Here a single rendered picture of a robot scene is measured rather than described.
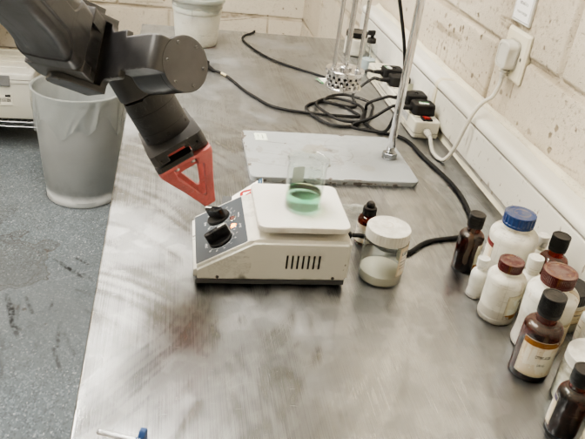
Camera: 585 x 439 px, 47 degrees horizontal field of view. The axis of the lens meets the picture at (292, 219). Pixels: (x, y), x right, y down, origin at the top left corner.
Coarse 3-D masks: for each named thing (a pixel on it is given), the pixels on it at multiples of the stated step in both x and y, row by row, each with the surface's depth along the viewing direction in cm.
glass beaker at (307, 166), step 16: (304, 160) 88; (320, 160) 87; (288, 176) 85; (304, 176) 84; (320, 176) 84; (288, 192) 86; (304, 192) 85; (320, 192) 86; (288, 208) 87; (304, 208) 86
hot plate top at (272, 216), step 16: (256, 192) 91; (272, 192) 91; (336, 192) 93; (256, 208) 87; (272, 208) 87; (320, 208) 89; (336, 208) 89; (272, 224) 84; (288, 224) 84; (304, 224) 85; (320, 224) 85; (336, 224) 86
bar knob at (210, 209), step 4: (208, 208) 91; (212, 208) 90; (216, 208) 90; (220, 208) 90; (208, 212) 91; (212, 212) 90; (216, 212) 90; (220, 212) 90; (224, 212) 90; (228, 212) 91; (212, 216) 91; (216, 216) 91; (220, 216) 90; (224, 216) 90; (208, 220) 91; (212, 220) 91; (216, 220) 90; (220, 220) 90; (224, 220) 90; (212, 224) 90; (216, 224) 90
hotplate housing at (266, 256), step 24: (192, 240) 90; (264, 240) 84; (288, 240) 84; (312, 240) 85; (336, 240) 86; (192, 264) 87; (216, 264) 84; (240, 264) 85; (264, 264) 85; (288, 264) 86; (312, 264) 86; (336, 264) 87
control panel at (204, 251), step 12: (228, 204) 93; (240, 204) 92; (204, 216) 94; (228, 216) 91; (240, 216) 89; (204, 228) 91; (240, 228) 87; (204, 240) 88; (240, 240) 85; (204, 252) 86; (216, 252) 85
